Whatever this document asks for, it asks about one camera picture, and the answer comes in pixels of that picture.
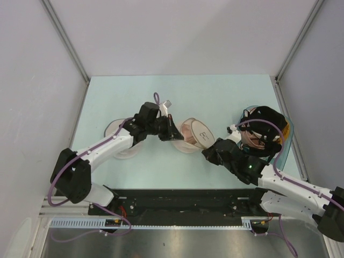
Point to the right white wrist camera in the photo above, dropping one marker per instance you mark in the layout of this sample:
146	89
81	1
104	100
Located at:
233	134

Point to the black bra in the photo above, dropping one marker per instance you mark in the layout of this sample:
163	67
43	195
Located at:
268	121

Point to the grey-trimmed mesh laundry bag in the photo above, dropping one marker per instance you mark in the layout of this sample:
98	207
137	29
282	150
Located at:
120	148

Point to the aluminium frame post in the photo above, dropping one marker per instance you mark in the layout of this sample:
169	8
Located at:
299	39
65	39

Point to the yellow garment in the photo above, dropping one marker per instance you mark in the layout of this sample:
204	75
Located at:
284	127

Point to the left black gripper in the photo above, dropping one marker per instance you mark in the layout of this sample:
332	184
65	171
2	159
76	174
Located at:
171	131

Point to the pink bra from bag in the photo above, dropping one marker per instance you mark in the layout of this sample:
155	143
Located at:
186	131

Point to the right aluminium frame post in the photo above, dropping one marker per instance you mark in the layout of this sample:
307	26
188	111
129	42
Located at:
299	39

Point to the white slotted cable duct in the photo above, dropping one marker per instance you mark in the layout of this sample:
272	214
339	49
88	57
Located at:
114	224

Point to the teal plastic basin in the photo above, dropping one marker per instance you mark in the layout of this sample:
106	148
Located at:
282	156

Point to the left aluminium frame post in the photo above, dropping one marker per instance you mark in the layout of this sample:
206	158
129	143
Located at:
65	39

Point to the pink mesh laundry bag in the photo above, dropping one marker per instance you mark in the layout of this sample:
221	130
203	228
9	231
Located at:
202	134

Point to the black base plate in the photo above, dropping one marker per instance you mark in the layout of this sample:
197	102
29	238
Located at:
197	207

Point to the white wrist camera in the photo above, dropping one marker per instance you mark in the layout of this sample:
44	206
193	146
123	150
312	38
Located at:
164	106
233	134

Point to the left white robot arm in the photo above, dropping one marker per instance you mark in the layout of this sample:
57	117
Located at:
72	173

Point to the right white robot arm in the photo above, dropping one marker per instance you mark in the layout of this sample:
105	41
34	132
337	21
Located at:
281	193

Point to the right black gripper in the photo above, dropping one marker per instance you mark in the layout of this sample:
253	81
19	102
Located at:
210	154

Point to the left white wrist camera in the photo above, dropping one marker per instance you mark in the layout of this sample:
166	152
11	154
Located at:
164	106

